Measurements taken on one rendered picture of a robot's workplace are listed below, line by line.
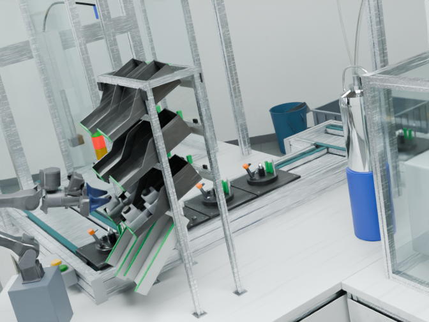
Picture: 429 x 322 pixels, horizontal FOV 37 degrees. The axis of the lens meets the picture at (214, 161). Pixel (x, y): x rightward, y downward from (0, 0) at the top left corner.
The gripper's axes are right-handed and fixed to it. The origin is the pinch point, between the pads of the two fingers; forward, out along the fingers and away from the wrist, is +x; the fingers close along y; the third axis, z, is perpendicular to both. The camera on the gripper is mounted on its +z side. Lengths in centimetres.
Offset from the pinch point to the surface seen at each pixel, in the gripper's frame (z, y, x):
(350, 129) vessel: 24, -6, 87
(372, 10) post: 62, 22, 105
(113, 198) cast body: 0.0, -2.0, 4.8
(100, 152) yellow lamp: -0.6, 46.5, 5.5
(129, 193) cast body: 1.3, -1.4, 10.2
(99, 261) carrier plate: -32.7, 14.8, 1.9
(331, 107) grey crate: -19, 176, 170
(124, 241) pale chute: -19.7, 4.2, 9.6
